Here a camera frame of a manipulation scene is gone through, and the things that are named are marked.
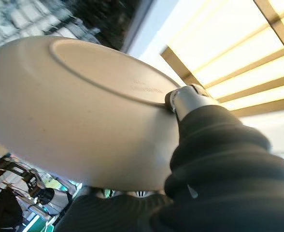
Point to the beige ceramic plate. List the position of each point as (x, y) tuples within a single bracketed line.
[(72, 116)]

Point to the black silver robot right hand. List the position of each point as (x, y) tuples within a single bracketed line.
[(229, 181)]

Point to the yellow panel window dark frame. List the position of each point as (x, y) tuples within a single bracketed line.
[(241, 55)]

